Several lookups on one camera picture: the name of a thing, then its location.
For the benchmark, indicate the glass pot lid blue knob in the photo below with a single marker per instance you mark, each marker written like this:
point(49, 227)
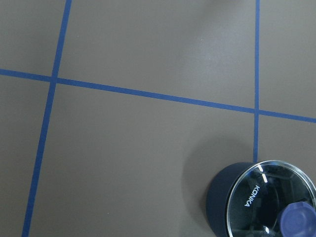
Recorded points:
point(272, 199)

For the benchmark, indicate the dark blue cooking pot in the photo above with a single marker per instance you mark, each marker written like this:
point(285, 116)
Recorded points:
point(218, 196)

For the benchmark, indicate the brown paper table mat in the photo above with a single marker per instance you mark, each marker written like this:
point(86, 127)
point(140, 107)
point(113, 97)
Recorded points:
point(116, 114)

